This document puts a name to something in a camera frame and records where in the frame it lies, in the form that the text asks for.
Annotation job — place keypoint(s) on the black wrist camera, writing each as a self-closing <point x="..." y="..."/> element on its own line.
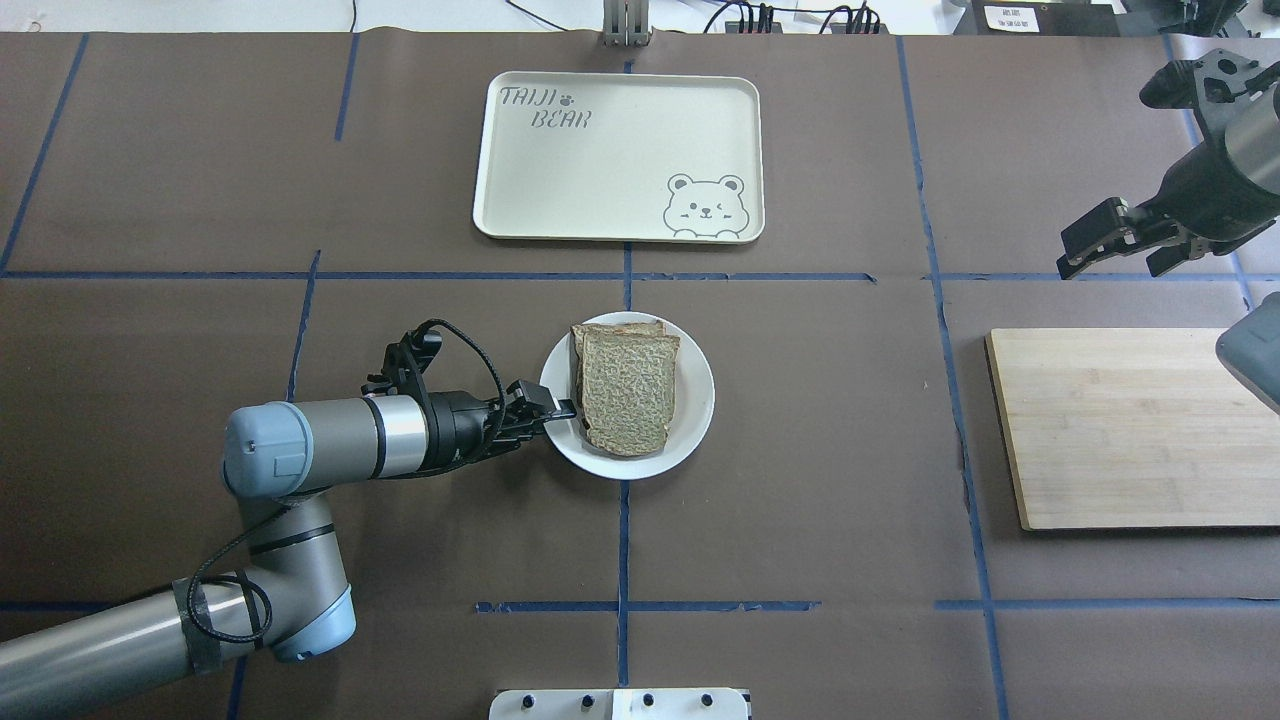
<point x="1217" y="88"/>
<point x="404" y="365"/>

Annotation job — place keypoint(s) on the black box with label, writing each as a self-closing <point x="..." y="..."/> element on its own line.
<point x="1037" y="18"/>

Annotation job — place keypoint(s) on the bamboo cutting board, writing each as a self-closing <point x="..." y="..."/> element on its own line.
<point x="1131" y="428"/>

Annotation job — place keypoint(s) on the white bread slice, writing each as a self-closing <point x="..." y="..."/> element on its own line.
<point x="632" y="438"/>

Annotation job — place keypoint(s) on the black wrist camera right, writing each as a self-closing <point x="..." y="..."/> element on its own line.
<point x="1217" y="88"/>

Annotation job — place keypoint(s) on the aluminium frame post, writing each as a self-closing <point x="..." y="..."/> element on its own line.
<point x="626" y="23"/>

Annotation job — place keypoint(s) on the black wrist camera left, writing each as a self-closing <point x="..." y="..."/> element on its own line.
<point x="404" y="365"/>

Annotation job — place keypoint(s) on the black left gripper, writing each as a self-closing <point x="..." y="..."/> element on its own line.
<point x="456" y="426"/>

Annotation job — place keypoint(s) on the white round plate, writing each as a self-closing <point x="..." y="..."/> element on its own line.
<point x="695" y="402"/>

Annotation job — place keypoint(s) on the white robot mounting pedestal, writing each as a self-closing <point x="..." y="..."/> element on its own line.
<point x="623" y="703"/>

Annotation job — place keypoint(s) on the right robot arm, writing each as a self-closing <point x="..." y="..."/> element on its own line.
<point x="1251" y="141"/>

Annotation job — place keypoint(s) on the cream bear serving tray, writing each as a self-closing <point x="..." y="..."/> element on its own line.
<point x="621" y="157"/>

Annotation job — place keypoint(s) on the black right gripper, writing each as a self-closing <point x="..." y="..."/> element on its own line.
<point x="1208" y="191"/>

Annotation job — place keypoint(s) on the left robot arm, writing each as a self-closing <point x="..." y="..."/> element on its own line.
<point x="293" y="598"/>

